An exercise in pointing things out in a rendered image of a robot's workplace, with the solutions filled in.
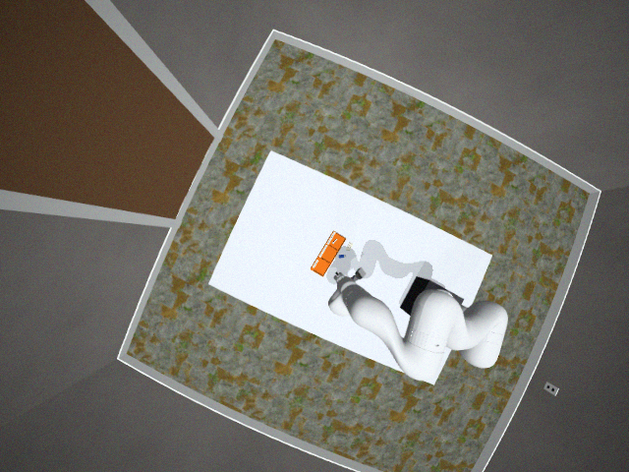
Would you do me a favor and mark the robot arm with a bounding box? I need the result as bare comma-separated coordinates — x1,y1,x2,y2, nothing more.
328,267,508,381

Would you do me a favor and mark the brown three-compartment tray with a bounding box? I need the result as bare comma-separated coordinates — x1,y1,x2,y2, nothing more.
311,231,346,277

